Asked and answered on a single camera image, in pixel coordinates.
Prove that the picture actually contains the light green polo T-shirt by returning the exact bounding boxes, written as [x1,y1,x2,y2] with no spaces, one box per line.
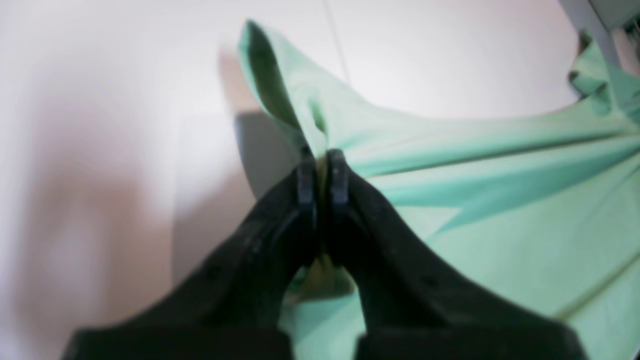
[238,20,640,360]

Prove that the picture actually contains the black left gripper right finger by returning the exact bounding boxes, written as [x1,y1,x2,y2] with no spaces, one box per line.
[326,149,586,360]

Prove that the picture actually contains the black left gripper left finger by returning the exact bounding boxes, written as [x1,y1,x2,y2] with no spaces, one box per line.
[62,152,319,360]

